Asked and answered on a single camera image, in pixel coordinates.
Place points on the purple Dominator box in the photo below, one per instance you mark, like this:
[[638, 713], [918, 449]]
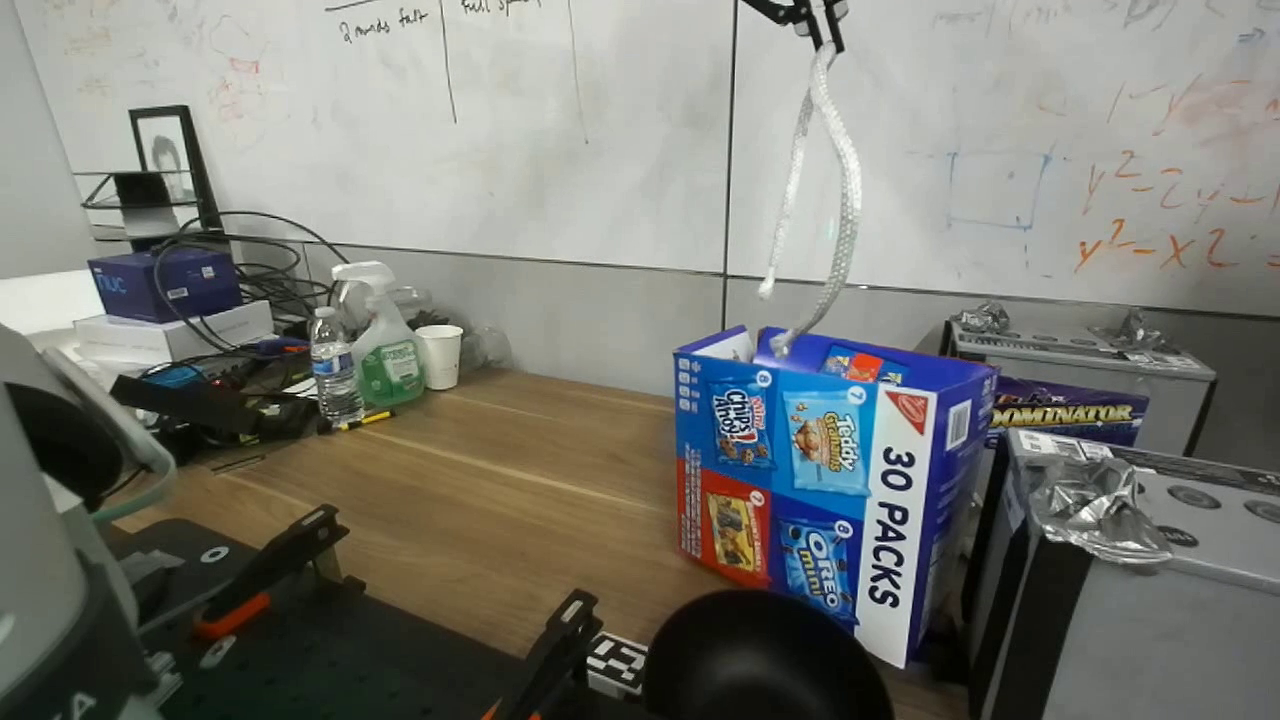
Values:
[[1070, 409]]

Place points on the white paper cup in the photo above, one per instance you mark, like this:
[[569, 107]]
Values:
[[442, 353]]

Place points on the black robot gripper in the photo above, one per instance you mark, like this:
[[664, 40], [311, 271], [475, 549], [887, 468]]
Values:
[[802, 22]]

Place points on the blue snack pack box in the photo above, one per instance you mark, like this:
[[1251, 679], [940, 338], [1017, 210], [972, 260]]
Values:
[[831, 474]]

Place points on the black picture frame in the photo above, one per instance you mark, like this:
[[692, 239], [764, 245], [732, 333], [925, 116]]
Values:
[[169, 144]]

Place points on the clear water bottle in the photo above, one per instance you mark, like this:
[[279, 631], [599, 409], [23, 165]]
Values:
[[334, 368]]

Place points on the crumpled aluminium foil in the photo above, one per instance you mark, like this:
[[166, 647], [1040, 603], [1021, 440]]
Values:
[[1081, 493]]

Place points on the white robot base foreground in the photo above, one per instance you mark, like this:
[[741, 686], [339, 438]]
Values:
[[70, 619]]

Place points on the dark blue cardboard box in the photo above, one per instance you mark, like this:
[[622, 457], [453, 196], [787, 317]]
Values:
[[166, 286]]

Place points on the black clamp orange handle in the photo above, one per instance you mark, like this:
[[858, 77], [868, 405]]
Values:
[[251, 590]]

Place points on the black frying pan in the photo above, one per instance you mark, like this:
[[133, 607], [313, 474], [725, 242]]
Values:
[[759, 657]]

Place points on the black white fiducial tag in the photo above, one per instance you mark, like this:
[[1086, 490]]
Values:
[[617, 665]]

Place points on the grey metal appliance rear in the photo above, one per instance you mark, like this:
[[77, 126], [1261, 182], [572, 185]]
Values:
[[1123, 357]]

